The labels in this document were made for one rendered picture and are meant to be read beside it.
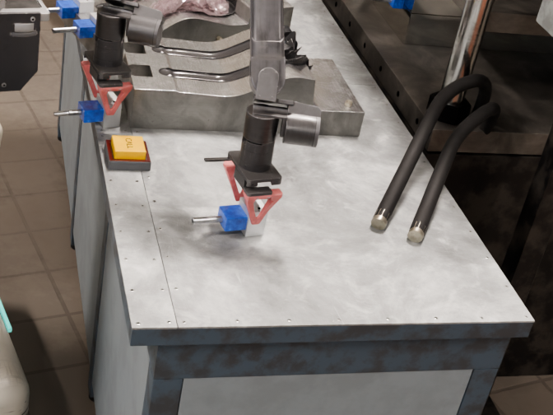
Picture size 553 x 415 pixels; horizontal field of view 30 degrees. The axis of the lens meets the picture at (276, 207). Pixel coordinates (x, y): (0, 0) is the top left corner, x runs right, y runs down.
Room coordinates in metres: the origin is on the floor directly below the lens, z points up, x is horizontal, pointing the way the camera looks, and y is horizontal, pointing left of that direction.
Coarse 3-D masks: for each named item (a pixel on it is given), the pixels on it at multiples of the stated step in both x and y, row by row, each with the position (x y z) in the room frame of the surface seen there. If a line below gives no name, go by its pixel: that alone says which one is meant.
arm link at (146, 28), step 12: (108, 0) 1.84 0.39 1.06; (120, 0) 1.83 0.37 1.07; (144, 12) 1.84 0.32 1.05; (156, 12) 1.84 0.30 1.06; (132, 24) 1.82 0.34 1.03; (144, 24) 1.82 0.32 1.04; (156, 24) 1.82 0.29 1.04; (132, 36) 1.81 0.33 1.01; (144, 36) 1.81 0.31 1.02; (156, 36) 1.81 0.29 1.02
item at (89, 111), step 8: (112, 96) 1.85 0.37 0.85; (80, 104) 1.82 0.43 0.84; (88, 104) 1.82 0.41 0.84; (96, 104) 1.83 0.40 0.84; (112, 104) 1.82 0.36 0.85; (120, 104) 1.83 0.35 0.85; (56, 112) 1.78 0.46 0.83; (64, 112) 1.79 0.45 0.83; (72, 112) 1.80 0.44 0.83; (80, 112) 1.81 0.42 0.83; (88, 112) 1.80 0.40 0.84; (96, 112) 1.81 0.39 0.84; (104, 112) 1.81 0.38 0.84; (120, 112) 1.83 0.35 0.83; (88, 120) 1.80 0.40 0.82; (96, 120) 1.81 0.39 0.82; (104, 120) 1.81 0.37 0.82; (112, 120) 1.82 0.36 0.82
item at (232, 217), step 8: (240, 200) 1.57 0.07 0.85; (256, 200) 1.57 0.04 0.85; (224, 208) 1.55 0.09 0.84; (232, 208) 1.55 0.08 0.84; (240, 208) 1.56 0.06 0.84; (256, 208) 1.55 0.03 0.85; (216, 216) 1.53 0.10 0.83; (224, 216) 1.53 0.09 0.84; (232, 216) 1.53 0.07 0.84; (240, 216) 1.53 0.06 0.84; (248, 216) 1.53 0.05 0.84; (256, 216) 1.54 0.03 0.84; (224, 224) 1.52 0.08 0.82; (232, 224) 1.52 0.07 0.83; (240, 224) 1.53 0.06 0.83; (248, 224) 1.53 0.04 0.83; (264, 224) 1.55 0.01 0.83; (248, 232) 1.53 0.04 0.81; (256, 232) 1.54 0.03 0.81
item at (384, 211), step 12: (432, 108) 1.98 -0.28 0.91; (432, 120) 1.95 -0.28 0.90; (420, 132) 1.90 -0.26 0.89; (420, 144) 1.87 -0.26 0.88; (408, 156) 1.82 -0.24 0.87; (408, 168) 1.79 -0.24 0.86; (396, 180) 1.75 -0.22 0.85; (396, 192) 1.72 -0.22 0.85; (384, 204) 1.68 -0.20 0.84; (396, 204) 1.70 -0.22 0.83; (384, 216) 1.65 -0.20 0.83
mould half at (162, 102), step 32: (128, 64) 1.94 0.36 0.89; (160, 64) 1.97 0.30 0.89; (192, 64) 2.01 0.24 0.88; (224, 64) 2.04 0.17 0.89; (288, 64) 2.00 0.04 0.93; (320, 64) 2.20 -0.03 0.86; (128, 96) 1.89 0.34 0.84; (160, 96) 1.85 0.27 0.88; (192, 96) 1.88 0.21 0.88; (224, 96) 1.90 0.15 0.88; (288, 96) 1.94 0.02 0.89; (320, 96) 2.04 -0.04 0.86; (352, 96) 2.07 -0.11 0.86; (160, 128) 1.86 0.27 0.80; (192, 128) 1.88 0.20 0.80; (224, 128) 1.90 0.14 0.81; (320, 128) 1.97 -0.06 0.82; (352, 128) 2.00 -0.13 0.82
